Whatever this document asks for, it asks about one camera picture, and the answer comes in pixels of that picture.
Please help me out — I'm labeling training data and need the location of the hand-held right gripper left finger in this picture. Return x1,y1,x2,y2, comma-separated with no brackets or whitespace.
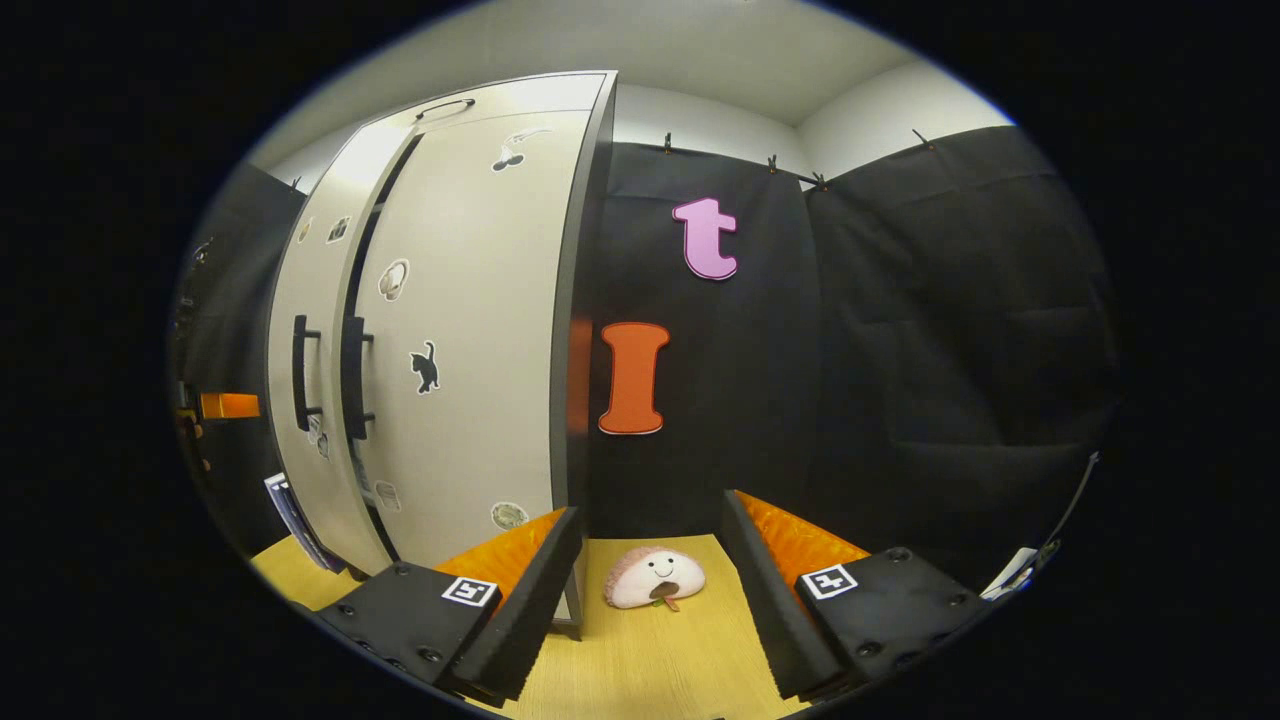
315,503,584,706

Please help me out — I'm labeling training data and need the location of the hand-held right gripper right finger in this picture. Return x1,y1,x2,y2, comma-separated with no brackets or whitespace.
720,488,996,701

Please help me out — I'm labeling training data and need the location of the white pink smiling plush toy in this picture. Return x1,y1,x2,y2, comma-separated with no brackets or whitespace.
603,545,707,613

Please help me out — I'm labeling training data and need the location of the blue purple booklet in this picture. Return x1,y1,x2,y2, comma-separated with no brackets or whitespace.
263,472,346,574

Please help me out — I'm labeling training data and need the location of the white cabinet door with stickers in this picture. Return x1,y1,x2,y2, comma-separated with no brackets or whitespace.
266,125,421,579

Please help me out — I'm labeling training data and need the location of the white cabinet door cat sticker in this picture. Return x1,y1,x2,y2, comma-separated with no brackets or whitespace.
355,108,591,571

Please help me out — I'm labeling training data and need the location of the black backdrop cloth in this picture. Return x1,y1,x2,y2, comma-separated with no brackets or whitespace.
170,125,1121,591

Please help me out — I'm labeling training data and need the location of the white cabinet with shelves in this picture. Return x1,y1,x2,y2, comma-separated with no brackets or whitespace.
265,70,619,641

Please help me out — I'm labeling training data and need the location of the black cabinet door handle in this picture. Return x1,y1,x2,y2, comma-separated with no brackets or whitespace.
291,314,323,433
341,316,376,441

